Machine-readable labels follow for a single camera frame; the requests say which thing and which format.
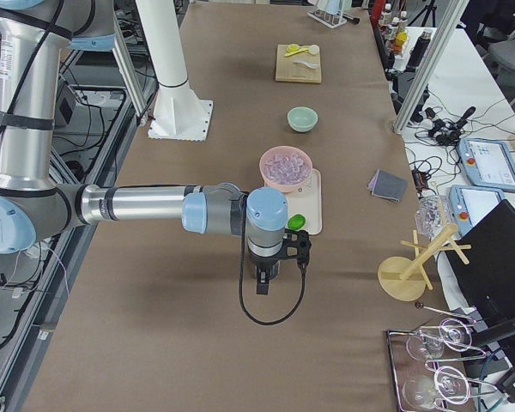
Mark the white plastic spoon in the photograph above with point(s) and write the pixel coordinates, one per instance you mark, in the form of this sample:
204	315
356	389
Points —
309	65

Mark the wine glass rack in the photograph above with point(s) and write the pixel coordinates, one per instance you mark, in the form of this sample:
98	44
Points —
403	367

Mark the grey folded cloth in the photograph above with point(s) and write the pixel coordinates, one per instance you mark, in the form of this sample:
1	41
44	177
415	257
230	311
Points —
387	186

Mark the wooden cutting board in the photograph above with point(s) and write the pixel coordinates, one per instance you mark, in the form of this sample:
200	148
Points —
286	71

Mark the clear plastic ice bag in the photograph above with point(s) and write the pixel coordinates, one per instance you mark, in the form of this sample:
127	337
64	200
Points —
432	216

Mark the teach pendant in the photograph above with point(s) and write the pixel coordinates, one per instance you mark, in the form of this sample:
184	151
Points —
470	204
487	163

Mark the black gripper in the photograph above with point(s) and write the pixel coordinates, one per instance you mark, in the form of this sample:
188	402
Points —
263	264

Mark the black monitor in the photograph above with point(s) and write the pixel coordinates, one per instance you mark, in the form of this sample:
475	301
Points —
488	280

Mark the cream plastic tray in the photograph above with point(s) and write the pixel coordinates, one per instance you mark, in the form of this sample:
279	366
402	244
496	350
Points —
306	200

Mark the black bottle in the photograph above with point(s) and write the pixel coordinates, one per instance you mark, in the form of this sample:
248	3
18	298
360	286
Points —
419	50

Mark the yellow plastic knife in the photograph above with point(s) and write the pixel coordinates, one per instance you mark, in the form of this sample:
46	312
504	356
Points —
295	52

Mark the upper teach pendant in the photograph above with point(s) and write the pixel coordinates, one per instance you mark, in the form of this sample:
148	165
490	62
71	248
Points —
487	163

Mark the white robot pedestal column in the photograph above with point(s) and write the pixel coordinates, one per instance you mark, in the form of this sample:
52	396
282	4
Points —
178	112

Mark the upper wine glass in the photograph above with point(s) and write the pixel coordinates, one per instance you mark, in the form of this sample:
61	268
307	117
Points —
429	342

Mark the pink bowl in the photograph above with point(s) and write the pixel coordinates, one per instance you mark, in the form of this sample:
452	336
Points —
281	150

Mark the lower wine glass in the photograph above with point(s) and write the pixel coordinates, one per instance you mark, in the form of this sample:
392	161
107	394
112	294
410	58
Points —
439	391

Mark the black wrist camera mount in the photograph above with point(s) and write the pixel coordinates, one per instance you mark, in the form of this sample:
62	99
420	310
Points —
296	245

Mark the clear ice cubes pile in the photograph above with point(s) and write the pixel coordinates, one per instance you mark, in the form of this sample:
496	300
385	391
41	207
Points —
286	169

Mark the lower teach pendant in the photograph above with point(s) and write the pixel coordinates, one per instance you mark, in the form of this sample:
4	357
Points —
470	204

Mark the aluminium frame post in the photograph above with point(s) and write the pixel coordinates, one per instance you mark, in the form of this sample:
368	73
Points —
441	37

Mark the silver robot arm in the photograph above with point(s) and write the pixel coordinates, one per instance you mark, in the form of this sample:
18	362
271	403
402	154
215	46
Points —
33	207

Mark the green lime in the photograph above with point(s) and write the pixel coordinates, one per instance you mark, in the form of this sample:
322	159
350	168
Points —
296	222

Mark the wooden cup tree stand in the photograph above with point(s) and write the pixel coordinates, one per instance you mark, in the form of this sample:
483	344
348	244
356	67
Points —
405	279

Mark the mint green bowl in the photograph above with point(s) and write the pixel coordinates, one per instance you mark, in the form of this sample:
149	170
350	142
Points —
302	119

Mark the white wire rack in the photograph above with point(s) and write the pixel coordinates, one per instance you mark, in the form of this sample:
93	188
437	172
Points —
333	13

